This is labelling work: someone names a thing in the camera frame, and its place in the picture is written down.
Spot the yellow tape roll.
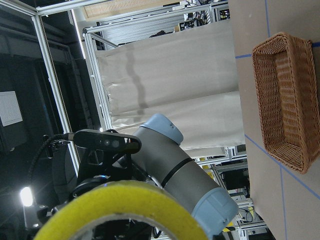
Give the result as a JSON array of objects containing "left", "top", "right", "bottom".
[{"left": 35, "top": 180, "right": 208, "bottom": 240}]

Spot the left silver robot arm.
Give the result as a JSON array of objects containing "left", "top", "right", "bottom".
[{"left": 132, "top": 113, "right": 239, "bottom": 240}]

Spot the brown wicker basket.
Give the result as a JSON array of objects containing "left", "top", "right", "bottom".
[{"left": 252, "top": 32, "right": 320, "bottom": 174}]

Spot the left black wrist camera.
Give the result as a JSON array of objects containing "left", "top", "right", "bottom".
[{"left": 73, "top": 129, "right": 142, "bottom": 154}]

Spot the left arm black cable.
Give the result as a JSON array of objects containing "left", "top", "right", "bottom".
[{"left": 23, "top": 133, "right": 76, "bottom": 226}]

